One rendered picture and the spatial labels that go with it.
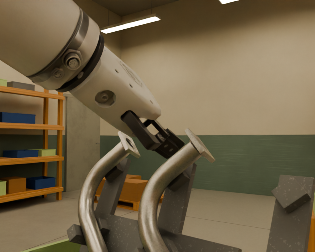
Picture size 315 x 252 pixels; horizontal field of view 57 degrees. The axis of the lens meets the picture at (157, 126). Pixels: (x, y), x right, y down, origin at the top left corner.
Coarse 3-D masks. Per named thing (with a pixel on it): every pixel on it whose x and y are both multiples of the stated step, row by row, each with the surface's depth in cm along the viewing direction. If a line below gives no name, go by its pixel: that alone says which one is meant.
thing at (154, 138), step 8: (128, 112) 31; (128, 120) 31; (136, 120) 30; (136, 128) 30; (144, 128) 30; (136, 136) 30; (144, 136) 30; (152, 136) 31; (144, 144) 30; (152, 144) 30; (160, 144) 32
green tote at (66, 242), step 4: (64, 240) 63; (68, 240) 63; (48, 244) 61; (52, 244) 61; (56, 244) 61; (60, 244) 62; (64, 244) 63; (68, 244) 63; (72, 244) 64; (76, 244) 65; (80, 244) 65; (32, 248) 59; (36, 248) 59; (40, 248) 59; (44, 248) 59; (48, 248) 60; (52, 248) 61; (56, 248) 61; (60, 248) 62; (64, 248) 63; (68, 248) 63; (72, 248) 64; (76, 248) 65
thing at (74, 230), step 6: (102, 222) 55; (72, 228) 53; (78, 228) 53; (102, 228) 54; (108, 228) 55; (72, 234) 52; (78, 234) 52; (102, 234) 55; (72, 240) 52; (78, 240) 53; (84, 240) 53
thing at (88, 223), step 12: (120, 132) 58; (120, 144) 57; (132, 144) 59; (108, 156) 57; (120, 156) 57; (96, 168) 58; (108, 168) 58; (96, 180) 58; (84, 192) 57; (84, 204) 55; (84, 216) 54; (84, 228) 52; (96, 228) 52; (96, 240) 50
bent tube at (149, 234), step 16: (192, 144) 45; (176, 160) 46; (192, 160) 45; (208, 160) 45; (160, 176) 46; (176, 176) 46; (144, 192) 46; (160, 192) 46; (144, 208) 45; (144, 224) 43; (144, 240) 42; (160, 240) 42
